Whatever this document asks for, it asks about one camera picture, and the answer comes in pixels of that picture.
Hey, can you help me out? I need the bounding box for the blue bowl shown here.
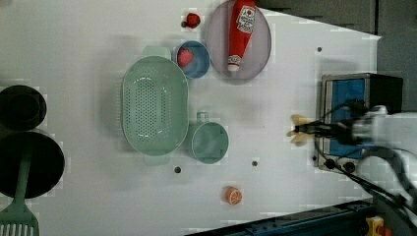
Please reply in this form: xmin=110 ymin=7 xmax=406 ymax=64
xmin=173 ymin=40 xmax=210 ymax=79

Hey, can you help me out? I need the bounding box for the orange slice toy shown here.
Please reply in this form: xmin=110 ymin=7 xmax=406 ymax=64
xmin=225 ymin=187 xmax=243 ymax=205

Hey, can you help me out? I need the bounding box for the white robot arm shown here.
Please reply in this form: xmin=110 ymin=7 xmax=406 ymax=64
xmin=287 ymin=105 xmax=416 ymax=205

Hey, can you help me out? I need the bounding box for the small black round pot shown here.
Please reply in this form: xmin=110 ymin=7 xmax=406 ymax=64
xmin=0 ymin=85 xmax=47 ymax=131

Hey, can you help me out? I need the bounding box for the grey round plate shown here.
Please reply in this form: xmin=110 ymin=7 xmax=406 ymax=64
xmin=206 ymin=0 xmax=271 ymax=80

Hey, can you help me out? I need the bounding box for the black cable bundle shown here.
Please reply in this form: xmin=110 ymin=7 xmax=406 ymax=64
xmin=313 ymin=99 xmax=417 ymax=227

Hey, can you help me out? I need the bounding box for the silver toaster oven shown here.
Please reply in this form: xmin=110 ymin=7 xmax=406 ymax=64
xmin=315 ymin=73 xmax=403 ymax=173

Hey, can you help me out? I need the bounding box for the large black round pan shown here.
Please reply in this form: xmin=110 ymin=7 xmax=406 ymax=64
xmin=0 ymin=132 xmax=65 ymax=199

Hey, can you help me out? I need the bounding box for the pink strawberry toy in bowl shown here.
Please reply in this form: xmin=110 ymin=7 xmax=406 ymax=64
xmin=177 ymin=48 xmax=194 ymax=68

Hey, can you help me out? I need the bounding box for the yellow plush banana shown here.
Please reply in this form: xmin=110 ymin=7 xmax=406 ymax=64
xmin=286 ymin=114 xmax=314 ymax=147

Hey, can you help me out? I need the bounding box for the green slotted spatula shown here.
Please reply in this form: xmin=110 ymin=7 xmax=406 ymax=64
xmin=0 ymin=146 xmax=39 ymax=236

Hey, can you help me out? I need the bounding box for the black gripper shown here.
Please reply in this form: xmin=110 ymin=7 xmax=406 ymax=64
xmin=295 ymin=119 xmax=355 ymax=145

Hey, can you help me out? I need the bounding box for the red ketchup bottle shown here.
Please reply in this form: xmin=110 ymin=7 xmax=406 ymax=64
xmin=227 ymin=0 xmax=256 ymax=72

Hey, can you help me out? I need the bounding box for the red strawberry toy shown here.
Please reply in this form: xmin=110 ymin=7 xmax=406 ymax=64
xmin=181 ymin=13 xmax=201 ymax=29

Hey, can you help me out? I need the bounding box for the green perforated colander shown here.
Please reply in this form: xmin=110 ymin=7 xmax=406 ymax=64
xmin=121 ymin=45 xmax=189 ymax=166

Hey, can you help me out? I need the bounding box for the green mug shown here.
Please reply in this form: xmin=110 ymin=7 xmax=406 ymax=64
xmin=190 ymin=111 xmax=229 ymax=164

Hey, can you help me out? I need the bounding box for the blue metal frame rail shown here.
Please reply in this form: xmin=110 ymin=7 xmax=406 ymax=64
xmin=187 ymin=201 xmax=376 ymax=236

